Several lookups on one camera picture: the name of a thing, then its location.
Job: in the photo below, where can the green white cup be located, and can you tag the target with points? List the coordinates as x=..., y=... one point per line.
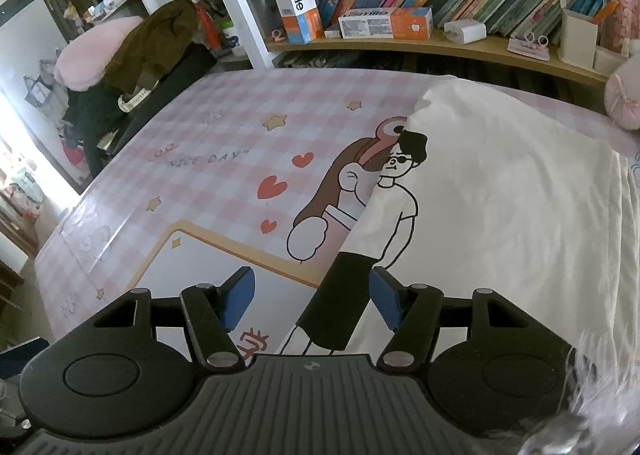
x=232, y=42

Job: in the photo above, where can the long orange white box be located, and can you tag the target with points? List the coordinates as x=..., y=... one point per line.
x=385, y=24

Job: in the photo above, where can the pink pillow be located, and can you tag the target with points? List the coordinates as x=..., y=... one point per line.
x=90, y=55

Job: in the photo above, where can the white charger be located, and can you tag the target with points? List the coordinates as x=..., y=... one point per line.
x=465, y=31

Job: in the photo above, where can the white shelf frame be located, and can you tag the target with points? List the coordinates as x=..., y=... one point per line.
x=240, y=15

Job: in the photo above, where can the small white box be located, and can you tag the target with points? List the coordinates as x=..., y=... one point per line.
x=332, y=33

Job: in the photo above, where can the low white container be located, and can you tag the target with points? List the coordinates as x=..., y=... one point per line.
x=607, y=62

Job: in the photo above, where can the dark green garment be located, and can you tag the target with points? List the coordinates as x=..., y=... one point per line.
x=95, y=130

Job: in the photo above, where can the brown jacket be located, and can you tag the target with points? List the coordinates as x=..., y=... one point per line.
x=150, y=45

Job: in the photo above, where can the pink checked table mat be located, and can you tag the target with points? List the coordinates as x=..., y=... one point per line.
x=200, y=175

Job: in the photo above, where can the red figurine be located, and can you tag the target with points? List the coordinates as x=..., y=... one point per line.
x=207, y=27

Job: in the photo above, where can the white fluffy sleeve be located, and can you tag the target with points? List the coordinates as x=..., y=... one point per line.
x=610, y=410

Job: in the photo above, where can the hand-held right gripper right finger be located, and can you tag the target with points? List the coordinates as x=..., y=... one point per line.
x=387, y=300

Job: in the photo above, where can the white pen holder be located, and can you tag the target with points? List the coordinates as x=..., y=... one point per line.
x=577, y=42

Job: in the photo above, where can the pink white plush toy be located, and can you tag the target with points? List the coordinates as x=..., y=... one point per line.
x=622, y=100

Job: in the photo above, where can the wooden shelf board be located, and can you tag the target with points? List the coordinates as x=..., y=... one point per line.
x=425, y=47

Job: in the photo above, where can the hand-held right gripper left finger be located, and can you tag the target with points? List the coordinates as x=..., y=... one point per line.
x=239, y=297

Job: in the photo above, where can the tall orange white box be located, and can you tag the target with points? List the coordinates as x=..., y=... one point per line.
x=297, y=5

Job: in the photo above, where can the cream printed t-shirt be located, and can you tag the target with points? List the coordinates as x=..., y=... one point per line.
x=500, y=195

